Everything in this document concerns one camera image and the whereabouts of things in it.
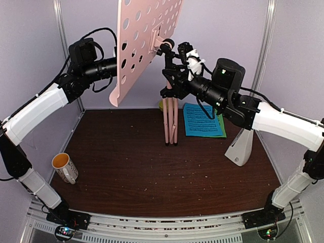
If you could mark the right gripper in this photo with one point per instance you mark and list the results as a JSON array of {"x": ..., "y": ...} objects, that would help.
[{"x": 178, "y": 86}]

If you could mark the blue sheet music paper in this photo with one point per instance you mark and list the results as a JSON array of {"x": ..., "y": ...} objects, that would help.
[{"x": 198, "y": 124}]

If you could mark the pink music stand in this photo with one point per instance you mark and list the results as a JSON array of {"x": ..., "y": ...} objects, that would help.
[{"x": 142, "y": 26}]

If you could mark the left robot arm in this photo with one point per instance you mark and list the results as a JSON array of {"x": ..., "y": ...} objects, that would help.
[{"x": 80, "y": 71}]

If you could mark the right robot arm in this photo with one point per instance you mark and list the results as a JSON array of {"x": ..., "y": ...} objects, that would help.
[{"x": 250, "y": 113}]

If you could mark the yellow-green plastic bowl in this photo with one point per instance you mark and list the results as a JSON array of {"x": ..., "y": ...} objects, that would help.
[{"x": 160, "y": 105}]

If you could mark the green sheet music paper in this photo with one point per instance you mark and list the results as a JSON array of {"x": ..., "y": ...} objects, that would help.
[{"x": 222, "y": 127}]

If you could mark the white metronome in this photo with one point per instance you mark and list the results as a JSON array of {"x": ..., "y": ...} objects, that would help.
[{"x": 240, "y": 149}]

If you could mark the patterned mug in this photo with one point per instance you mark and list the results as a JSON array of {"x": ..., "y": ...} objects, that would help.
[{"x": 65, "y": 168}]

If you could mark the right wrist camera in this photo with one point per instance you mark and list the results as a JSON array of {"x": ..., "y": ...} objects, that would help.
[{"x": 190, "y": 57}]

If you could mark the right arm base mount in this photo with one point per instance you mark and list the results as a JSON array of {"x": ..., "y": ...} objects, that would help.
[{"x": 260, "y": 218}]

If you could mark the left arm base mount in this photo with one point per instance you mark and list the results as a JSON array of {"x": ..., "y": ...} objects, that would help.
[{"x": 74, "y": 219}]

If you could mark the aluminium front rail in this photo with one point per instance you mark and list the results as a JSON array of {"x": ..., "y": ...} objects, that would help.
[{"x": 213, "y": 228}]

